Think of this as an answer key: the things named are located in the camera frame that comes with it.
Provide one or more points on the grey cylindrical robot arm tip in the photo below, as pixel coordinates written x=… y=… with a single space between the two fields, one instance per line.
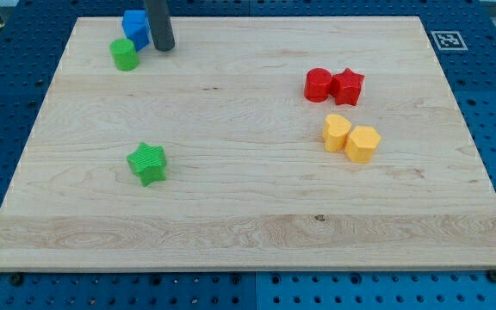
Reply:
x=159 y=20

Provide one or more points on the wooden board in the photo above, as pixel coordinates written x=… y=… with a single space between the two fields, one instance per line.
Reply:
x=249 y=184

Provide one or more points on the yellow heart block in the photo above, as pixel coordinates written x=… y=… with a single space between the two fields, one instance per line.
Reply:
x=335 y=132

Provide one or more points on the red cylinder block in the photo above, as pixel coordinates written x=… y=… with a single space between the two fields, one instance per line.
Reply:
x=317 y=85

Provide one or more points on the green star block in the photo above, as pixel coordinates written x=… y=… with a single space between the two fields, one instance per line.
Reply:
x=148 y=163

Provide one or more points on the yellow hexagon block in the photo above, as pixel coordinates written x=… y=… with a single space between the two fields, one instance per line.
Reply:
x=361 y=144

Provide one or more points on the red star block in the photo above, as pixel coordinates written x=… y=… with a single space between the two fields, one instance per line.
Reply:
x=346 y=87

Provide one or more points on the green cylinder block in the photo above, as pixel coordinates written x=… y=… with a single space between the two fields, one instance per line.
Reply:
x=124 y=54

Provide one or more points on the blue block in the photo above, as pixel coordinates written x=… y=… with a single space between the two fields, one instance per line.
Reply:
x=135 y=27

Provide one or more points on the white fiducial marker tag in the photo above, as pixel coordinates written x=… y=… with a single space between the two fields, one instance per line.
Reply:
x=448 y=41

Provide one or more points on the black bolt front left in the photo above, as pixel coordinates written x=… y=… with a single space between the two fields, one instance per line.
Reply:
x=16 y=279

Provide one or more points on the black bolt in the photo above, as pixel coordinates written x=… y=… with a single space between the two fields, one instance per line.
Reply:
x=491 y=276
x=16 y=279

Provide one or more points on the black bolt front right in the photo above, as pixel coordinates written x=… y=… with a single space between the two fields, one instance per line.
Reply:
x=491 y=276

